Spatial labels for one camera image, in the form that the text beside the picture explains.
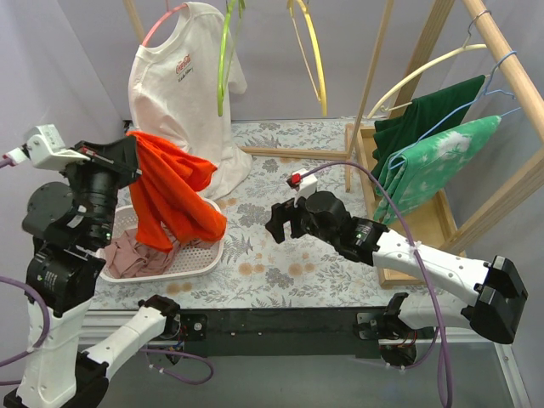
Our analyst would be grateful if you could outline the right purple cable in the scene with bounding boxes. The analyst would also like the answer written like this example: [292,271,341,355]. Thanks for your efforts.
[305,161,454,408]

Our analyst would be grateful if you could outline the dark green garment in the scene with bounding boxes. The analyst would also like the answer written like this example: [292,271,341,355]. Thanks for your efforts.
[371,75,486,179]

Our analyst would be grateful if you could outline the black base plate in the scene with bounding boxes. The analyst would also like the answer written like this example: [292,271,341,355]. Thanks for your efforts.
[131,305,426,362]

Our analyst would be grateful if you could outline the green hanger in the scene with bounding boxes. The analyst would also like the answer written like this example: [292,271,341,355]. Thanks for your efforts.
[217,0,246,116]

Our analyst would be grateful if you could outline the yellow hanger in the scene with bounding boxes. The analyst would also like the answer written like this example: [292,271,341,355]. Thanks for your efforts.
[286,0,330,116]

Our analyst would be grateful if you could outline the orange t shirt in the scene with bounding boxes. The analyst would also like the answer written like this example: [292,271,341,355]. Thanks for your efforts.
[127,131,227,252]

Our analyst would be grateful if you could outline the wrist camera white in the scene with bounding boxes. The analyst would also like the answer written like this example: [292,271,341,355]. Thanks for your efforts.
[286,168,318,204]
[3,124,90,172]

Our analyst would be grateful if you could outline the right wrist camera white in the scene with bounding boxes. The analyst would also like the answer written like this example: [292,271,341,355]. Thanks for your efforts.
[286,168,318,204]

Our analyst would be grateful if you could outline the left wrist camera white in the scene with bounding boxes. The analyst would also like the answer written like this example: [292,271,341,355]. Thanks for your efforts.
[3,124,90,172]

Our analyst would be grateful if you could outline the cream hanger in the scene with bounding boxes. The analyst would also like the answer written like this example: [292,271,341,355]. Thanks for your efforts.
[366,40,488,119]

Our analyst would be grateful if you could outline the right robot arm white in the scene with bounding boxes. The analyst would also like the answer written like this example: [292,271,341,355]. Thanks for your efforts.
[265,191,528,344]

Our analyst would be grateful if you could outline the white Coca-Cola t shirt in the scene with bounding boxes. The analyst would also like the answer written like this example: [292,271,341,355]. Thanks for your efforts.
[128,2,252,200]

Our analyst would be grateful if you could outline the pink hanger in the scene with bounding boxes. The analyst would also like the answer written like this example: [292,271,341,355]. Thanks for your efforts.
[141,2,187,47]

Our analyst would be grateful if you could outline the blue wire hanger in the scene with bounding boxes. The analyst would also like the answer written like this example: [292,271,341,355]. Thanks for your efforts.
[386,51,517,170]

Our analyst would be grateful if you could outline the wooden clothes rack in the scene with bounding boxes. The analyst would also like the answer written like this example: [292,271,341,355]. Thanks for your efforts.
[123,1,543,287]

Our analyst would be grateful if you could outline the white laundry basket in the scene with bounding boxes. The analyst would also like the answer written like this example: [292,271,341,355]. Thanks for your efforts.
[100,205,224,284]

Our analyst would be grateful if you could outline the light green tie-dye garment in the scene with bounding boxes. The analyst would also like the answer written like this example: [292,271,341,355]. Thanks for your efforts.
[373,116,502,224]

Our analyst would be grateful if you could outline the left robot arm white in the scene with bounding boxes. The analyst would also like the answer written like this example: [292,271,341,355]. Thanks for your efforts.
[3,134,181,407]

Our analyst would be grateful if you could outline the pink garment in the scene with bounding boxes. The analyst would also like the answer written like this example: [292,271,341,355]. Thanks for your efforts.
[104,229,203,279]

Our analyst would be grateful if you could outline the floral table cloth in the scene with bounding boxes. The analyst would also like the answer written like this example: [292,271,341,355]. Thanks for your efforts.
[91,118,451,309]

